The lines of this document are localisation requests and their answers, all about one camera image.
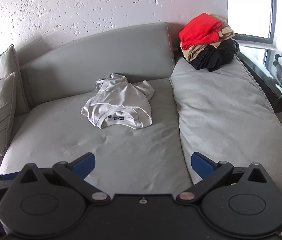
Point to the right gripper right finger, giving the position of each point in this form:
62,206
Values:
213,175

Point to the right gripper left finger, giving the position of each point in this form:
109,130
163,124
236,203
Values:
74,174

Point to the white t-shirt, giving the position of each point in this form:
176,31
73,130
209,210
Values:
118,102

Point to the grey sofa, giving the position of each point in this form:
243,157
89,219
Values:
58,84

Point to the glass side table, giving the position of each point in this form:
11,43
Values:
259,60

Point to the black folded garments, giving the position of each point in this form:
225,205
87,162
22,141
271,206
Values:
212,58

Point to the rear grey throw pillow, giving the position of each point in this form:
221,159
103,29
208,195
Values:
9,64

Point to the beige folded garment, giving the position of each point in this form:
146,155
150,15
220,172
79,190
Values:
225,34

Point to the red folded garment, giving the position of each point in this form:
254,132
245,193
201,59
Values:
202,29

